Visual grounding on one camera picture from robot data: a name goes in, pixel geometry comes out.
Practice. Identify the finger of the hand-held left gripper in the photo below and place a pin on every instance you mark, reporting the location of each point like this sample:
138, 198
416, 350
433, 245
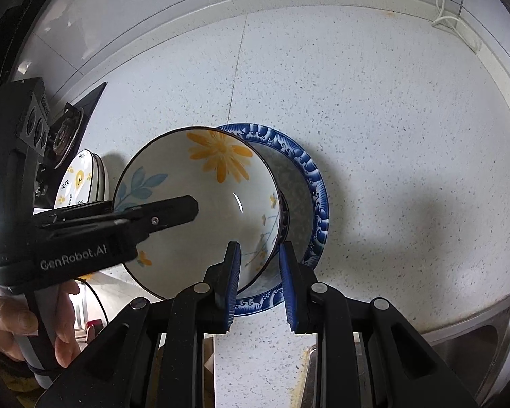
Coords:
165, 214

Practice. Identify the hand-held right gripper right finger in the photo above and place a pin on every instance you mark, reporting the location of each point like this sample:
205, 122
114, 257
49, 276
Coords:
288, 284

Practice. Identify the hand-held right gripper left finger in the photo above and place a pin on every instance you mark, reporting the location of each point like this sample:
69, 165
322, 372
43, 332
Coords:
233, 280

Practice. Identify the white plate with yellow bears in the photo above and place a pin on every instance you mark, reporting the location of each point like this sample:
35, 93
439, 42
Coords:
74, 182

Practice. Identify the bowl with yellow flower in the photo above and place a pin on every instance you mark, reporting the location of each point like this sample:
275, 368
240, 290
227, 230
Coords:
221, 191

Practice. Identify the blue wave pattern plate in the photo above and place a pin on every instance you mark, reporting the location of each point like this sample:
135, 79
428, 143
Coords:
314, 178

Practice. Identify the person's left hand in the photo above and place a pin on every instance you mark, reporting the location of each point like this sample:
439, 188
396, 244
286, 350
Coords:
8, 318

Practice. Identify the black gas stove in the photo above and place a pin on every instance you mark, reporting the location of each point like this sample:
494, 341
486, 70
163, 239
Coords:
66, 131

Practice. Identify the stainless steel sink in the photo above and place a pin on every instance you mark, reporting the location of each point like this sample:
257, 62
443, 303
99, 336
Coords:
484, 348

